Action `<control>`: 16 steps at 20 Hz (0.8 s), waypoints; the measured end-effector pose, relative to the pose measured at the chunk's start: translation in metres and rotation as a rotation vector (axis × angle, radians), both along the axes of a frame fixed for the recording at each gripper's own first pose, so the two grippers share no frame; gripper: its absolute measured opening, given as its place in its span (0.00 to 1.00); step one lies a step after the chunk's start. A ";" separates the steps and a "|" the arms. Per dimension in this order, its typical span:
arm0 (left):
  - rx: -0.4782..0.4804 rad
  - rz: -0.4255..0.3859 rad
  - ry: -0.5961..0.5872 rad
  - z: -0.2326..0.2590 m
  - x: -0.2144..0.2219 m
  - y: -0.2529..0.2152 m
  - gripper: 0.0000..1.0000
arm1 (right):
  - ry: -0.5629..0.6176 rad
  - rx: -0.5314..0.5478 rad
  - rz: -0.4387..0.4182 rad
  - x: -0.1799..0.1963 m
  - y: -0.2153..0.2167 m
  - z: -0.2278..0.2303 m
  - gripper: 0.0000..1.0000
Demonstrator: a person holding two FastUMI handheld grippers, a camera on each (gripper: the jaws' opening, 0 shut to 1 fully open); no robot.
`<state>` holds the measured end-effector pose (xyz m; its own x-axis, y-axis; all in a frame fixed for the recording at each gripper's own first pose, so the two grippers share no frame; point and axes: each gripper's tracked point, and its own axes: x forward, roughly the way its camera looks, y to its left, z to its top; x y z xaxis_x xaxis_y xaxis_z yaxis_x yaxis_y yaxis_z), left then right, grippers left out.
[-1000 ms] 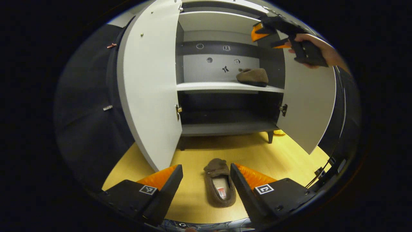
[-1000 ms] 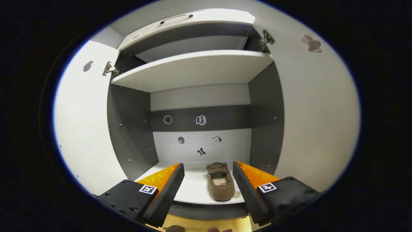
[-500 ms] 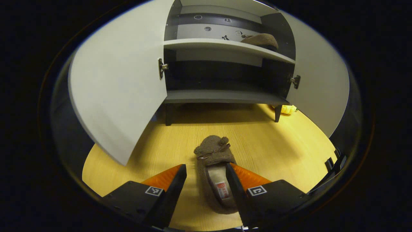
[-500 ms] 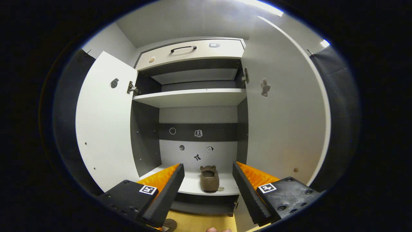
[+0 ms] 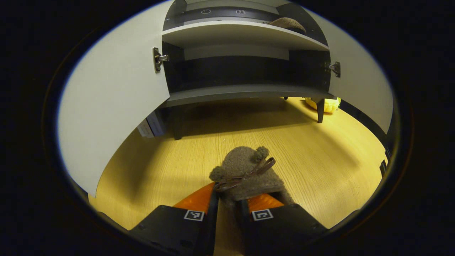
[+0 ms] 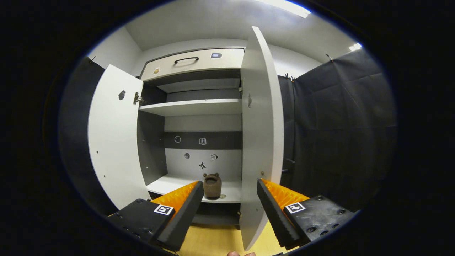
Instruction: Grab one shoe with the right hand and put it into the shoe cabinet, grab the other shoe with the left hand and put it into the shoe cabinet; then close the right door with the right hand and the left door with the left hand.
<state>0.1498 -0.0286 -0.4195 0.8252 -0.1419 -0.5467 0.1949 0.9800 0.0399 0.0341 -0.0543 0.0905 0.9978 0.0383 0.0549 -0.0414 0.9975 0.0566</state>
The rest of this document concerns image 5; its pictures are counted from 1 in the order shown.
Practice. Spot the grey cabinet door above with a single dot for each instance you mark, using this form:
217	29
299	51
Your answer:
359	78
113	89

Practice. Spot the white flat box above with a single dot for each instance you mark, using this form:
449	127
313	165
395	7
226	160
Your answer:
144	129

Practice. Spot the yellow round plush toy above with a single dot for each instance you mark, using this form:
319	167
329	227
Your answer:
328	105

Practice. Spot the brown fuzzy shoe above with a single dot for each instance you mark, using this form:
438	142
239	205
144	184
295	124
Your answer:
288	24
245	167

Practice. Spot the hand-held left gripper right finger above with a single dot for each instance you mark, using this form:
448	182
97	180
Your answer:
243	231

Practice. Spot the metal door hinge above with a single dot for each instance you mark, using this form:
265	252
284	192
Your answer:
335	68
158	58

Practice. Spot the grey shoe cabinet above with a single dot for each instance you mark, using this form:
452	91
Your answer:
241	35

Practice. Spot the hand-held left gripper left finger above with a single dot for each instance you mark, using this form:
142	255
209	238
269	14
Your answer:
212	231

